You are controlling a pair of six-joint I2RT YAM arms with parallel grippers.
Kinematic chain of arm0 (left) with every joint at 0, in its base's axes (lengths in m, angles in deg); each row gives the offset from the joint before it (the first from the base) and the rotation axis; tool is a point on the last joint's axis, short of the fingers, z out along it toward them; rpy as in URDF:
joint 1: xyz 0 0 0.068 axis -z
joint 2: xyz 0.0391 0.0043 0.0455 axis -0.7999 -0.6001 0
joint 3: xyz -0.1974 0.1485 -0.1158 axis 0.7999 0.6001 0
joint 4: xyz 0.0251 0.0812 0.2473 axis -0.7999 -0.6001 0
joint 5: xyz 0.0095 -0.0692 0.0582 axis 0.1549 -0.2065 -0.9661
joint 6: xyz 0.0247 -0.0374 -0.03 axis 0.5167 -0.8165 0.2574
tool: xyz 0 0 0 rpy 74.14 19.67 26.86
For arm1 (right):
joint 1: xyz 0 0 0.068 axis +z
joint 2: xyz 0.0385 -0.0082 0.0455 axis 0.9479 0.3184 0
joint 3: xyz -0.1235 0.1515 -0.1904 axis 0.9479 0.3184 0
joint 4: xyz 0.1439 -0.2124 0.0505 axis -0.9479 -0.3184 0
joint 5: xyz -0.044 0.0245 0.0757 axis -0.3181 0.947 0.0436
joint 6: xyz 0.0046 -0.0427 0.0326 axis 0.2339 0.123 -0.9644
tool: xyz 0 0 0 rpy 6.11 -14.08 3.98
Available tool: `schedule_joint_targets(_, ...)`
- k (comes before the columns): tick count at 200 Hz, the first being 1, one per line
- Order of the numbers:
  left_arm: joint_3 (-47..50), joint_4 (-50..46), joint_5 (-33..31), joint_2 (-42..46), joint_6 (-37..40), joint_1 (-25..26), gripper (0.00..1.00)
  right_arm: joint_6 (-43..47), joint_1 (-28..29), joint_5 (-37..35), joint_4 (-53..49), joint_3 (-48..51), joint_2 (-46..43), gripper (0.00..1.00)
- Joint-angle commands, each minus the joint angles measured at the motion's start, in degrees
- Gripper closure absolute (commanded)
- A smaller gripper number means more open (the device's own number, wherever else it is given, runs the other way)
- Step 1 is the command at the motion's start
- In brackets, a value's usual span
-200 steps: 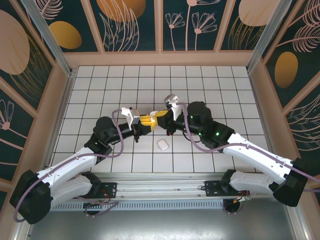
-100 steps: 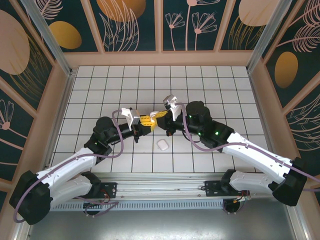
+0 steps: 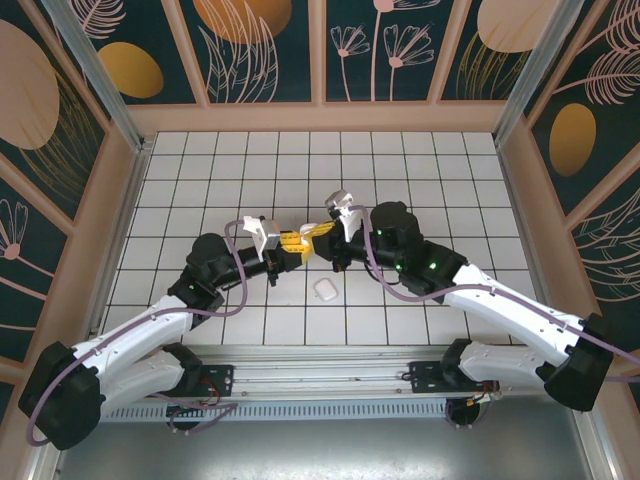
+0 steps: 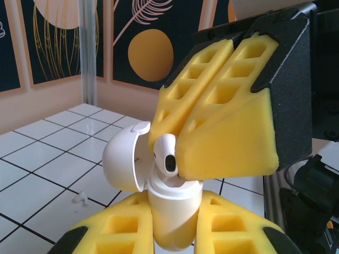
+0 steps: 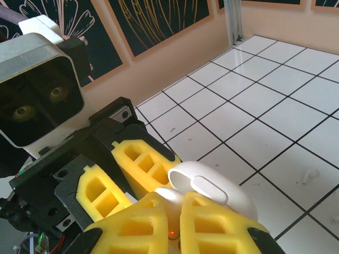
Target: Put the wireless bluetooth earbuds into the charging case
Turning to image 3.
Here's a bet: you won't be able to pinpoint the wall panel, pink ferns, orange oval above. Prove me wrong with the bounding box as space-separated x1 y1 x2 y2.
527 0 640 216

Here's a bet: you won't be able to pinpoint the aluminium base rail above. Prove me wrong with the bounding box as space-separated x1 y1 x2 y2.
187 343 461 401

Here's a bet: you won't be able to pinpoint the wall panel with pink flowers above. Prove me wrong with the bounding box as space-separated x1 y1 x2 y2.
324 0 437 104

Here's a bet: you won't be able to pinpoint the grey metal sheet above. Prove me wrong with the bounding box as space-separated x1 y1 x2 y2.
49 417 596 480

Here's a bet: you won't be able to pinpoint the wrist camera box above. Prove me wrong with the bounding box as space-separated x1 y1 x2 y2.
323 189 372 247
242 214 287 257

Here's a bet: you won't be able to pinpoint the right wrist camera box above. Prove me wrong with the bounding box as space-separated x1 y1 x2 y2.
323 189 372 247

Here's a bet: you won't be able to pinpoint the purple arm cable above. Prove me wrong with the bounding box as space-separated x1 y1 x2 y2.
347 202 640 386
24 219 257 449

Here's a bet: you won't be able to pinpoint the wall panel, cream disc, gold lines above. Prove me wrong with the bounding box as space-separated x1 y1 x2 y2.
438 0 539 104

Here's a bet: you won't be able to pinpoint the wall panel with pink leaf outlines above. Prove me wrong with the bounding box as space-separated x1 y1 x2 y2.
569 187 640 351

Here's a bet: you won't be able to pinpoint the wall panel, orange disc, pink leaves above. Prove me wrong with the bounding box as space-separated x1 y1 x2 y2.
180 0 315 105

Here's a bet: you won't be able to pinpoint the wall panel, orange oval, pink feather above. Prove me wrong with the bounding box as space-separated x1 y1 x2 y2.
74 0 200 105

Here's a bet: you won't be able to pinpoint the black mounting plate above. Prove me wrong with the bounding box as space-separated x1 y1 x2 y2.
143 364 236 399
408 360 481 396

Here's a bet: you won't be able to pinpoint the aluminium side rail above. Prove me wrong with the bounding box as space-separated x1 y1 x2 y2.
494 139 551 311
87 142 154 346

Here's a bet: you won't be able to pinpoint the red and yellow wire bundle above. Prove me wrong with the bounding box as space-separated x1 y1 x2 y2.
199 382 224 407
467 382 501 404

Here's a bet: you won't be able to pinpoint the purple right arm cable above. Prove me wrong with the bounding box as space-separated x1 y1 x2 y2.
347 202 640 386

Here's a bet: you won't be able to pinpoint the aluminium frame post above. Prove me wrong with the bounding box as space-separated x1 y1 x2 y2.
492 0 585 146
42 0 150 154

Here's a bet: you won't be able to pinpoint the white earbud charging case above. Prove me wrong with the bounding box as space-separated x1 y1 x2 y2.
313 278 338 303

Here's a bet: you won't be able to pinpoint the grey slotted cable duct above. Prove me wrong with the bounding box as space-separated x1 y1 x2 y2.
69 402 451 422

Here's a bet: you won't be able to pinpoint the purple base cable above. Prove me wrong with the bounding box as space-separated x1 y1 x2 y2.
446 399 484 432
149 392 240 436

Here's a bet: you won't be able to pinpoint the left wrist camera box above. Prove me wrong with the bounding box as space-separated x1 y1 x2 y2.
242 214 287 257

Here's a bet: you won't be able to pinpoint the wall panel with large cream disc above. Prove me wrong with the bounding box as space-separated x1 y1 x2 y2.
0 0 109 221

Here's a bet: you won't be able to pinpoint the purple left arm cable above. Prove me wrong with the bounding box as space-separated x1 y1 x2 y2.
24 219 257 449

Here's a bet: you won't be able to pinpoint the wall panel with single pink flower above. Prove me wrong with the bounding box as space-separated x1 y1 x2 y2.
0 164 69 364

